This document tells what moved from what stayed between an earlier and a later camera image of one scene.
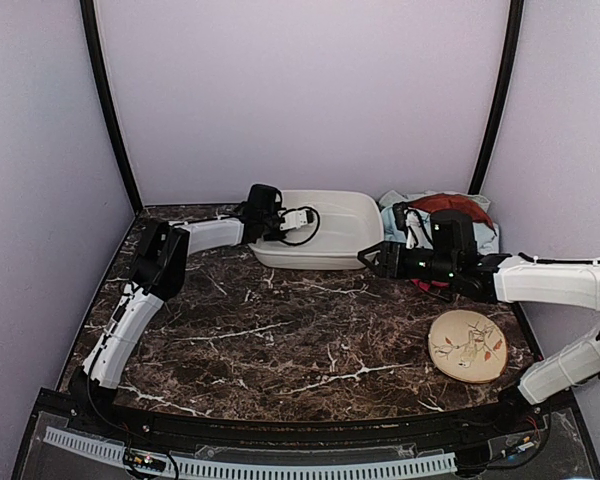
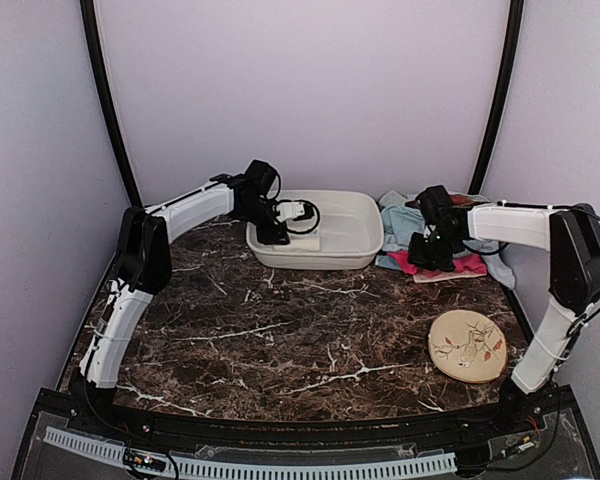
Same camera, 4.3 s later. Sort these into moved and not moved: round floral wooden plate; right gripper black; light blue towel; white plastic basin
Moved: right gripper black
Not moved: light blue towel; white plastic basin; round floral wooden plate
